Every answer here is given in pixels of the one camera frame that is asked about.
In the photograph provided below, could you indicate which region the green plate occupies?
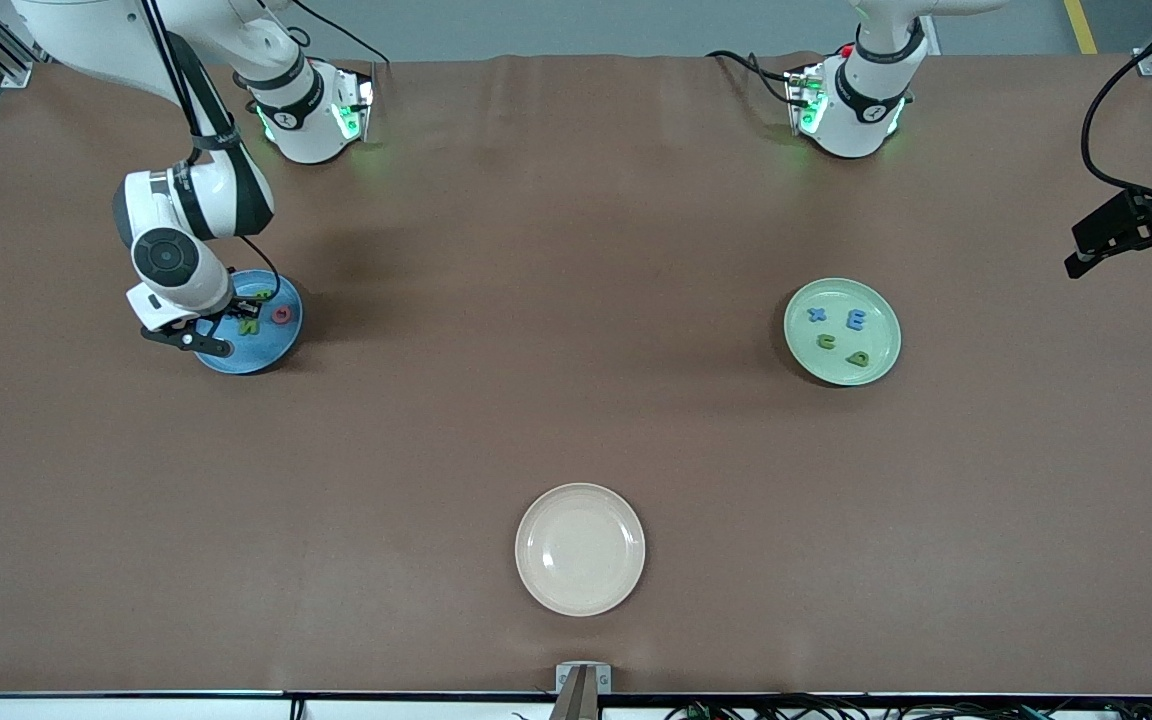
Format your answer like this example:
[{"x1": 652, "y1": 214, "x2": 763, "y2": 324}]
[{"x1": 783, "y1": 278, "x2": 903, "y2": 387}]

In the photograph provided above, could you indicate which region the blue plate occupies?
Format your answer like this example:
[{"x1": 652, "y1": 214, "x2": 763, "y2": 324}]
[{"x1": 194, "y1": 269, "x2": 304, "y2": 376}]

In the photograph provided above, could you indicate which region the cream plate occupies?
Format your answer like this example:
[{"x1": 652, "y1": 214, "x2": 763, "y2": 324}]
[{"x1": 515, "y1": 483, "x2": 647, "y2": 617}]

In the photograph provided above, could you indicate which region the black base cable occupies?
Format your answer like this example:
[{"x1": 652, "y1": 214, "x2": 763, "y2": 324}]
[{"x1": 706, "y1": 48, "x2": 799, "y2": 107}]

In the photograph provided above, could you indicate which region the brown table mat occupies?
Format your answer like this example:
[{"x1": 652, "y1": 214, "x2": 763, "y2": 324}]
[{"x1": 0, "y1": 50, "x2": 1152, "y2": 696}]

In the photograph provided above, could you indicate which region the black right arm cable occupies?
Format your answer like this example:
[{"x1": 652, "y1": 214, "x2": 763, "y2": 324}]
[{"x1": 136, "y1": 0, "x2": 392, "y2": 301}]

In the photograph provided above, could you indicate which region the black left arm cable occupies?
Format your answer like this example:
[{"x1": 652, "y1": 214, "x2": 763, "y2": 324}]
[{"x1": 1079, "y1": 0, "x2": 1152, "y2": 216}]

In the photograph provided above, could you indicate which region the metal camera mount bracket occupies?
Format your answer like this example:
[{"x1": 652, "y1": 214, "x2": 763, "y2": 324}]
[{"x1": 551, "y1": 662, "x2": 613, "y2": 720}]

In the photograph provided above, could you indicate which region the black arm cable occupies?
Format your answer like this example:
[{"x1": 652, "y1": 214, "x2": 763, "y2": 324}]
[
  {"x1": 1079, "y1": 0, "x2": 1152, "y2": 216},
  {"x1": 136, "y1": 0, "x2": 392, "y2": 301}
]

